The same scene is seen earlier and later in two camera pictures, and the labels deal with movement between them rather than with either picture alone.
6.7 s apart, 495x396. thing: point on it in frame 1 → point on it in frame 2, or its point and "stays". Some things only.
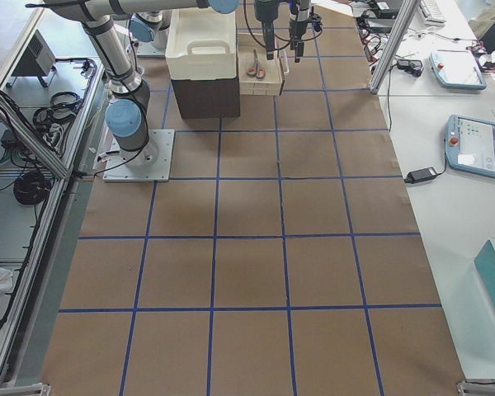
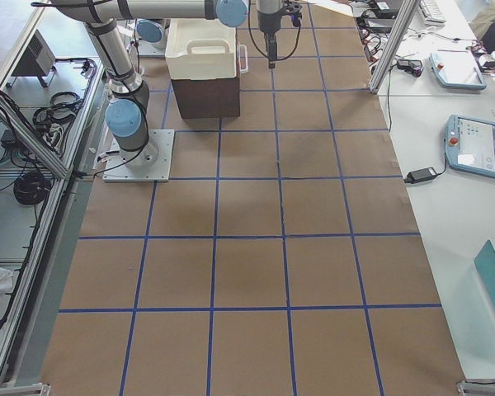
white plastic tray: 201,44 stays
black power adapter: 421,175 stays
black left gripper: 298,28 → 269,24
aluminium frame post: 403,18 stays
